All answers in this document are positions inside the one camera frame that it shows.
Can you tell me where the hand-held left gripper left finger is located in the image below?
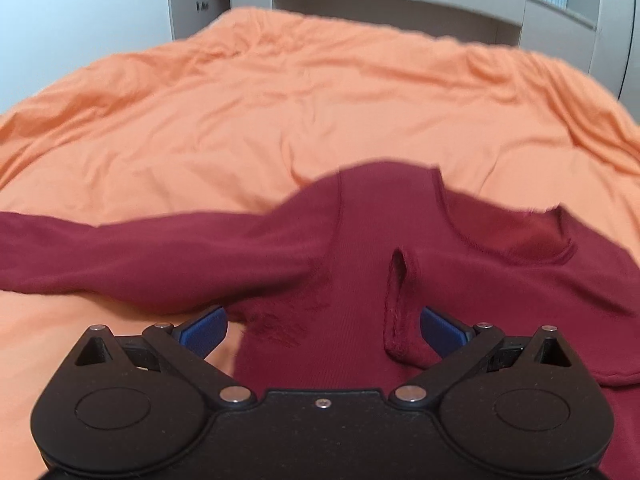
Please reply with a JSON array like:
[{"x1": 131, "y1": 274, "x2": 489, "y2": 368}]
[{"x1": 74, "y1": 306, "x2": 256, "y2": 407}]

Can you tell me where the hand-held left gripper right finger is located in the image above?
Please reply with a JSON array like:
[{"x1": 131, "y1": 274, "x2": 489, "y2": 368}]
[{"x1": 389, "y1": 306, "x2": 571, "y2": 407}]

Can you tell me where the maroon long-sleeve shirt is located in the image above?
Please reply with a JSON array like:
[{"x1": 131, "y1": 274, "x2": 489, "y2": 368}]
[{"x1": 0, "y1": 159, "x2": 640, "y2": 480}]

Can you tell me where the orange blanket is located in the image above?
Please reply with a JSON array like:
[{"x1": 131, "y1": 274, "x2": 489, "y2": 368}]
[{"x1": 0, "y1": 7, "x2": 640, "y2": 480}]

